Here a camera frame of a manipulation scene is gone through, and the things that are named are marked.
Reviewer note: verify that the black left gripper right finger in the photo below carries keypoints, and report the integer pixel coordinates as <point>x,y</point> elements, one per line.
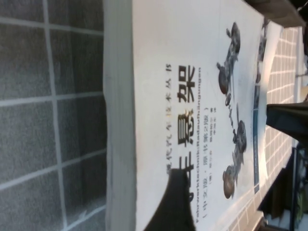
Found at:
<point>288,120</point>

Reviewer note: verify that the white car suspension book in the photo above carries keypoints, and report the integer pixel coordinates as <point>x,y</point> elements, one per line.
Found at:
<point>156,48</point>

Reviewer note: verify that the intelligent systems magazine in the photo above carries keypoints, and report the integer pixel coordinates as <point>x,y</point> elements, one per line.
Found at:
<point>273,60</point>

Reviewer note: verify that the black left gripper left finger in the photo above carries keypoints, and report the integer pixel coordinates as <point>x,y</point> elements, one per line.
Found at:
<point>173,204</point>

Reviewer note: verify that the grey checked tablecloth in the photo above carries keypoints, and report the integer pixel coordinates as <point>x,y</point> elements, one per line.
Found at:
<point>36,120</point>

